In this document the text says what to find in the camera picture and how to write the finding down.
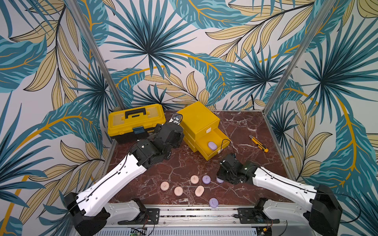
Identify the pink oval earphone case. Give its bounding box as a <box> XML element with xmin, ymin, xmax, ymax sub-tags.
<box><xmin>195</xmin><ymin>185</ymin><xmax>205</xmax><ymax>197</ymax></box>

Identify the yellow black utility knife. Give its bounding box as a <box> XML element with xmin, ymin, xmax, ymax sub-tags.
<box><xmin>249</xmin><ymin>135</ymin><xmax>269</xmax><ymax>153</ymax></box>

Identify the yellow drawer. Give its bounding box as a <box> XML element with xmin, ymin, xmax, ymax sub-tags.
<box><xmin>195</xmin><ymin>128</ymin><xmax>230</xmax><ymax>161</ymax></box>

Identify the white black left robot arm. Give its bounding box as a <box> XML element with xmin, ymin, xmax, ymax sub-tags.
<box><xmin>64</xmin><ymin>123</ymin><xmax>184</xmax><ymax>236</ymax></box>

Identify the yellow black plastic toolbox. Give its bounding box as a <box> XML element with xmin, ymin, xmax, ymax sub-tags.
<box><xmin>107</xmin><ymin>104</ymin><xmax>166</xmax><ymax>144</ymax></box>

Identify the right aluminium frame post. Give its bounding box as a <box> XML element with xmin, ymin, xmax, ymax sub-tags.
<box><xmin>262</xmin><ymin>0</ymin><xmax>336</xmax><ymax>117</ymax></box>

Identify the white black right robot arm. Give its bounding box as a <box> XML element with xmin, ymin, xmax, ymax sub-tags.
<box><xmin>217</xmin><ymin>156</ymin><xmax>343</xmax><ymax>236</ymax></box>

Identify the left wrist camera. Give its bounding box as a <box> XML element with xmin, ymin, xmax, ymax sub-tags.
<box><xmin>168</xmin><ymin>113</ymin><xmax>183</xmax><ymax>125</ymax></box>

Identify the purple round earphone case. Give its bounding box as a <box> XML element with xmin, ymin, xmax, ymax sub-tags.
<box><xmin>209</xmin><ymin>198</ymin><xmax>219</xmax><ymax>208</ymax></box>
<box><xmin>208</xmin><ymin>142</ymin><xmax>218</xmax><ymax>151</ymax></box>
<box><xmin>202</xmin><ymin>175</ymin><xmax>211</xmax><ymax>184</ymax></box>

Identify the yellow plastic drawer cabinet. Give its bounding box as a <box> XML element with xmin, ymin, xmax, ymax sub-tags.
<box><xmin>178</xmin><ymin>101</ymin><xmax>220</xmax><ymax>152</ymax></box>

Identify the aluminium frame post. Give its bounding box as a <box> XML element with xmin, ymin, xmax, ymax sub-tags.
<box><xmin>67</xmin><ymin>0</ymin><xmax>126</xmax><ymax>110</ymax></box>
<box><xmin>262</xmin><ymin>0</ymin><xmax>336</xmax><ymax>117</ymax></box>

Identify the pink round earphone case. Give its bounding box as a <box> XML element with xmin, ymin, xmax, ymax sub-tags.
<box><xmin>160</xmin><ymin>181</ymin><xmax>170</xmax><ymax>191</ymax></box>
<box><xmin>174</xmin><ymin>186</ymin><xmax>183</xmax><ymax>197</ymax></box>
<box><xmin>190</xmin><ymin>175</ymin><xmax>199</xmax><ymax>184</ymax></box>

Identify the left aluminium frame post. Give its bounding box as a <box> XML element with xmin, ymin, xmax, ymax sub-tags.
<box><xmin>67</xmin><ymin>0</ymin><xmax>126</xmax><ymax>110</ymax></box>

